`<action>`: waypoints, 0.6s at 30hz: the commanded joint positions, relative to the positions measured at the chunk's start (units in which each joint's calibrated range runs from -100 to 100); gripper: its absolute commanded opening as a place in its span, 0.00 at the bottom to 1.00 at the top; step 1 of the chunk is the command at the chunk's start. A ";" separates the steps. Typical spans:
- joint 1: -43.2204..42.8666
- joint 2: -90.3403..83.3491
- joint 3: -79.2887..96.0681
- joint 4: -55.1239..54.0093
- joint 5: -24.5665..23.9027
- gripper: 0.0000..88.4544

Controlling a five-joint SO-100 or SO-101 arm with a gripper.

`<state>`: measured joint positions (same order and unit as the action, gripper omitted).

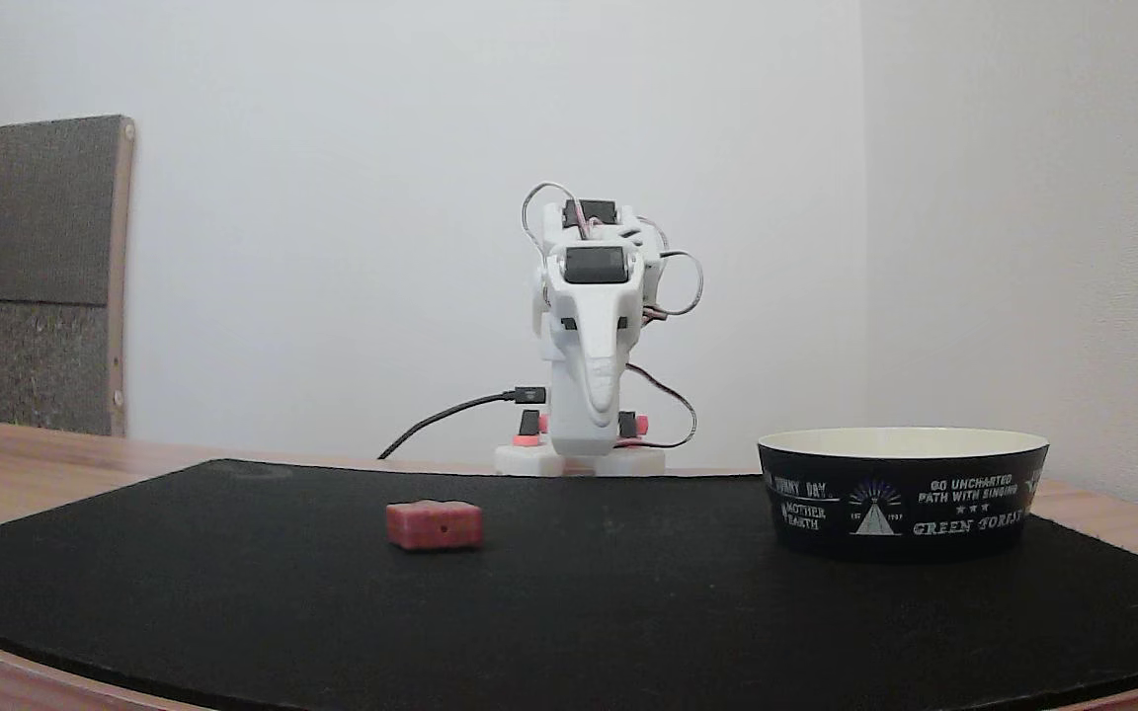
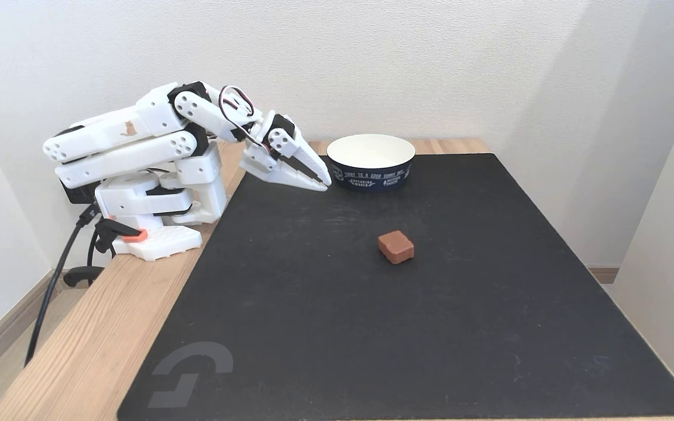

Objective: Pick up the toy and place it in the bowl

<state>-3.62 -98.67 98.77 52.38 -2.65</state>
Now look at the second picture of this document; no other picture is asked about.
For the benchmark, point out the brown square block toy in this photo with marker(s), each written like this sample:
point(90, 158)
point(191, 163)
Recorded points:
point(396, 247)

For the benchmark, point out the navy paper bowl white print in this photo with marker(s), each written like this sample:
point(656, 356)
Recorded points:
point(371, 162)

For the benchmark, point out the orange black table clamp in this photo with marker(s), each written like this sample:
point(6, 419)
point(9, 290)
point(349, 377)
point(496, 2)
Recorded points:
point(133, 236)

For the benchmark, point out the black desk mat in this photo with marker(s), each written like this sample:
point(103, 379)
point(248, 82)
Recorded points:
point(407, 304)

